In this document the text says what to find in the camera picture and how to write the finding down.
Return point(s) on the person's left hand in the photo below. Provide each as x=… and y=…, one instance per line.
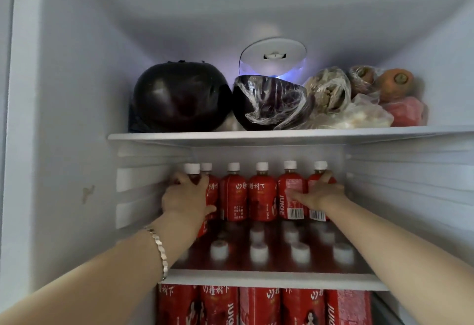
x=185, y=199

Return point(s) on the person's right thumb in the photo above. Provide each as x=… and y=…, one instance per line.
x=300, y=197

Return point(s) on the clear bag of dried food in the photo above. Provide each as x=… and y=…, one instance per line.
x=329, y=89

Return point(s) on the dark blue plastic bag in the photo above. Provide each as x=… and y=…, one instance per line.
x=135, y=121

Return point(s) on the person's right hand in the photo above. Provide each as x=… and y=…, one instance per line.
x=323, y=195

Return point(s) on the round dark purple eggplant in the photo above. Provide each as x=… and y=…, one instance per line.
x=181, y=95

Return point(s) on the orange carrot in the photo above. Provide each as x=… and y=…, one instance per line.
x=394, y=84

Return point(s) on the round refrigerator light cover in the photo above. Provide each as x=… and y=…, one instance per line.
x=273, y=54

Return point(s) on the person's left thumb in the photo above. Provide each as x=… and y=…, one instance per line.
x=209, y=211

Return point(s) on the red tomato in bag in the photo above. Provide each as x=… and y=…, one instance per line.
x=405, y=112

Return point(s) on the white plastic food bag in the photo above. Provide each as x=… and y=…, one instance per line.
x=359, y=115

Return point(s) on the rows of red juice bottles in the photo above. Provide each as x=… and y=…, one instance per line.
x=261, y=197

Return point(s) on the white refrigerator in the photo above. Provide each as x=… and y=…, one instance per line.
x=74, y=113

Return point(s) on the plastic-wrapped carrot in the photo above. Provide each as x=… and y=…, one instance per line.
x=362, y=76

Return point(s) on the plastic-wrapped halved eggplant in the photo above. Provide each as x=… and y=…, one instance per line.
x=263, y=102

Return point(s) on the person's left forearm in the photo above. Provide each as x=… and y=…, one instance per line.
x=92, y=280

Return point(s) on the person's right forearm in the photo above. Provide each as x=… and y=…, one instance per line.
x=389, y=247

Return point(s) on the glass refrigerator shelf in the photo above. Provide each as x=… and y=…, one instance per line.
x=259, y=137
x=274, y=279

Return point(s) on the red juice bottle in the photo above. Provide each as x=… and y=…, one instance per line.
x=303, y=308
x=191, y=168
x=260, y=306
x=220, y=306
x=349, y=308
x=320, y=166
x=177, y=304

